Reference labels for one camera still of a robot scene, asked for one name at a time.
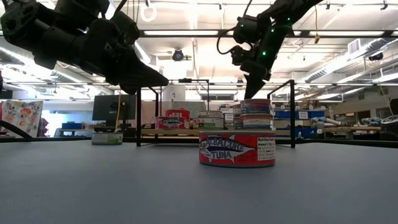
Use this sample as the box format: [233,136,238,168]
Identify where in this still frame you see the white ceiling air vent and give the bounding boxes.
[347,38,361,56]

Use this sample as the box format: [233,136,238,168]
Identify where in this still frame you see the thick black curved cable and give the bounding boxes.
[0,119,33,141]

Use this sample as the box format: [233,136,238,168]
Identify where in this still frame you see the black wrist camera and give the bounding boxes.
[229,45,253,66]
[111,11,141,45]

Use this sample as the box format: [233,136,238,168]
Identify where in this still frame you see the blue storage bins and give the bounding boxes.
[275,110,326,121]

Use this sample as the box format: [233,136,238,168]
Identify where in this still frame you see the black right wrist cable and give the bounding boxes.
[216,0,253,56]

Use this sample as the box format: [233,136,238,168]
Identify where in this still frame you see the black table frame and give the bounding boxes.
[0,136,398,149]

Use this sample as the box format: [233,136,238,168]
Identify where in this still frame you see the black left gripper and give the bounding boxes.
[77,18,170,95]

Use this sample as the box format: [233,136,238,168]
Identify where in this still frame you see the blue table mat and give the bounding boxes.
[0,136,398,224]

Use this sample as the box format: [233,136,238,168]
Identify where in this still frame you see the colourful printed cloth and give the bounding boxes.
[1,99,44,138]

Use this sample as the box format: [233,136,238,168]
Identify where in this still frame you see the thin black gantry frame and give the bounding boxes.
[159,77,211,118]

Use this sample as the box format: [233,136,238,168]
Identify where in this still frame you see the blue bin white print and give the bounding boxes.
[294,126,312,140]

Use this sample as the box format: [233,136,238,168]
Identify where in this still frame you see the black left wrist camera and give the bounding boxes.
[111,11,141,45]

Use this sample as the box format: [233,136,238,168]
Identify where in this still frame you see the white hanging ring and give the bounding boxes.
[139,2,157,23]

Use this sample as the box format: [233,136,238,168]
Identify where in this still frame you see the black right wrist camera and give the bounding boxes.
[229,45,253,66]

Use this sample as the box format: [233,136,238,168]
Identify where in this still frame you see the wooden shelf black wire frame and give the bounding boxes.
[136,79,296,149]

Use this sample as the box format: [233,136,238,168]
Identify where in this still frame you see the black round object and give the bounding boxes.
[380,114,398,133]

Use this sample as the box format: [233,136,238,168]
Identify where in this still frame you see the wooden workbench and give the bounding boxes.
[323,126,382,133]

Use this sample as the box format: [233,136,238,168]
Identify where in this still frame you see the blue crate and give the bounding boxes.
[61,122,85,130]

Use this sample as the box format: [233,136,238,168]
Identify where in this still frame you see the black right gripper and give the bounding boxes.
[239,25,295,100]

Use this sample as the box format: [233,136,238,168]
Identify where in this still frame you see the black computer monitor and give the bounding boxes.
[91,95,137,122]

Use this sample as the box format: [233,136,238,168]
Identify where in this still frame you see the yellow hanging cable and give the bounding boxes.
[115,91,123,129]

